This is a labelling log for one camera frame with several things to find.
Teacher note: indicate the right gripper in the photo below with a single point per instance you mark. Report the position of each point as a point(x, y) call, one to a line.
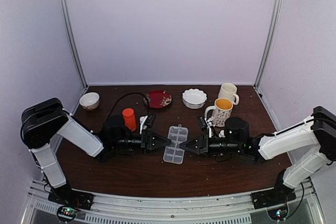
point(202, 145)

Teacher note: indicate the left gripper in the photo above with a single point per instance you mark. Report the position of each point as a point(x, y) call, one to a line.
point(147, 139)

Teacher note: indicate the clear plastic pill organizer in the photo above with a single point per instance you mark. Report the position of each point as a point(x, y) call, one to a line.
point(173, 153)

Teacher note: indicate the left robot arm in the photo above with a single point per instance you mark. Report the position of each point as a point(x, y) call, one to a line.
point(40, 123)

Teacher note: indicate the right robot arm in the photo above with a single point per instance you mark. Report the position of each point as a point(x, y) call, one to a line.
point(317, 130)

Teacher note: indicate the small white pill bottle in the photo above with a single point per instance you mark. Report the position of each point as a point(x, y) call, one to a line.
point(222, 134)
point(143, 120)

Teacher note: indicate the orange pill bottle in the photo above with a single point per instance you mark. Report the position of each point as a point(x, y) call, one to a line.
point(130, 119)

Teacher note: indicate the red floral plate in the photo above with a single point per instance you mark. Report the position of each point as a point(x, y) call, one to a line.
point(157, 99)

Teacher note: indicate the white scalloped bowl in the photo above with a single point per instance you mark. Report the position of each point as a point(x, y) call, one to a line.
point(194, 98)

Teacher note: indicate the white floral mug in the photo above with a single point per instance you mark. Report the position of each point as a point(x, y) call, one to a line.
point(219, 112)

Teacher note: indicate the cream ribbed mug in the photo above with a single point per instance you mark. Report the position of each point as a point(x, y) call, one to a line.
point(229, 91)

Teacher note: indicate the white ceramic bowl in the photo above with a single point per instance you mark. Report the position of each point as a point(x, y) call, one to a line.
point(90, 101)

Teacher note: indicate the right round circuit board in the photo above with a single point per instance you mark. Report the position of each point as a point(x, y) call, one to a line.
point(278, 214)

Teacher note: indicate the round circuit board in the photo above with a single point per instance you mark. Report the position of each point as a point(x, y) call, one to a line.
point(278, 214)
point(66, 214)

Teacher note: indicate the left round circuit board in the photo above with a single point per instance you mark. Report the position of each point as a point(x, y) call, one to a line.
point(66, 214)

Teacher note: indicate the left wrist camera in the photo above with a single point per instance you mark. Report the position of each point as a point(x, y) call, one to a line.
point(150, 121)

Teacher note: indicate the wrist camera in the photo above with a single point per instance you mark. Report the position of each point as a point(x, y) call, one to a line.
point(150, 121)
point(207, 126)

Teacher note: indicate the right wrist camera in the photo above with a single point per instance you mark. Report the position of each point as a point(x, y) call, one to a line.
point(207, 126)

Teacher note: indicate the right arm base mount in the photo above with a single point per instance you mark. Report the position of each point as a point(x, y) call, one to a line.
point(280, 194)

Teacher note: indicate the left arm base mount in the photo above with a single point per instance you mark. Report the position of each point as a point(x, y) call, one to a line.
point(65, 195)

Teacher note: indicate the front aluminium rail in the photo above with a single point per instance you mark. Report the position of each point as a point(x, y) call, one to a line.
point(234, 208)

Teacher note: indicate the right aluminium frame post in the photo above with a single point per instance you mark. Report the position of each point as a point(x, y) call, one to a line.
point(269, 40)

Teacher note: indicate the aluminium frame post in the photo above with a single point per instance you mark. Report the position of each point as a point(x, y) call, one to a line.
point(269, 40)
point(72, 43)

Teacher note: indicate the left aluminium frame post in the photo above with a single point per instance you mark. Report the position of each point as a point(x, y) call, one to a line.
point(72, 43)

